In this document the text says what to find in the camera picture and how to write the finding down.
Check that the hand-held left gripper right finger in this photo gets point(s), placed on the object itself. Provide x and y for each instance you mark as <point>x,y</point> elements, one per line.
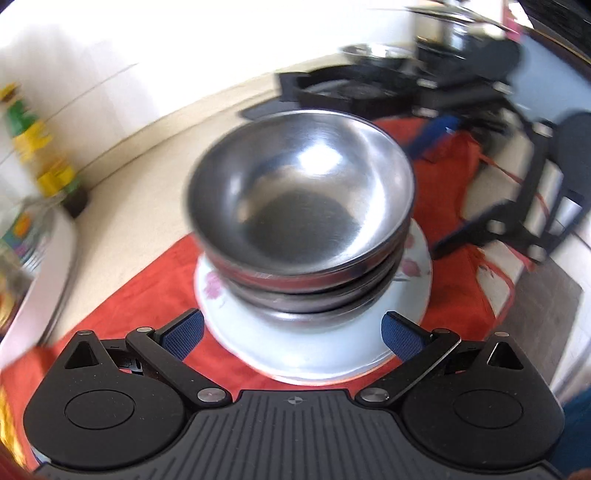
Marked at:
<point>401,339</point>

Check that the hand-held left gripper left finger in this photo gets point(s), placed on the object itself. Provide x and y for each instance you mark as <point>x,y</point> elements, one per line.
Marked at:
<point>182,337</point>

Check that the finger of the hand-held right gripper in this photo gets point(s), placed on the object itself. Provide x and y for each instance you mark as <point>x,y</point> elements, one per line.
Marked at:
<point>436,134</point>
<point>517,203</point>

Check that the stainless steel bowl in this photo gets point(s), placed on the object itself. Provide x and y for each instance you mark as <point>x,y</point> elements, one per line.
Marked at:
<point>295,301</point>
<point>300,184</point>
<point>318,320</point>

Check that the white floral plate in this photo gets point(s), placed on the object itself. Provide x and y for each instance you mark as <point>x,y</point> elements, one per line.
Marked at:
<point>300,355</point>

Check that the red cloth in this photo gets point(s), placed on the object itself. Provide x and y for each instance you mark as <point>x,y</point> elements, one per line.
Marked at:
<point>138,295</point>

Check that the black gas stove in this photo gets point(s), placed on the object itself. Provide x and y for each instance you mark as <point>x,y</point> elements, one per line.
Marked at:
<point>360,90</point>

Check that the steel cooking pot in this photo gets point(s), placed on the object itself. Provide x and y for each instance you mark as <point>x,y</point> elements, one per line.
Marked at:
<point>455,30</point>

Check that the grey mat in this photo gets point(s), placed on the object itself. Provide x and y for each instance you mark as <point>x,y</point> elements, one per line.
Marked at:
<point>545,318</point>

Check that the white round bottle tray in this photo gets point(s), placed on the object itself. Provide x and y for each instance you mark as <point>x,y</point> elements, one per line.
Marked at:
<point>41,286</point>

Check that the yellow green bottle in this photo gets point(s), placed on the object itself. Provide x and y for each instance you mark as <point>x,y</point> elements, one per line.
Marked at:
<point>27,129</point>

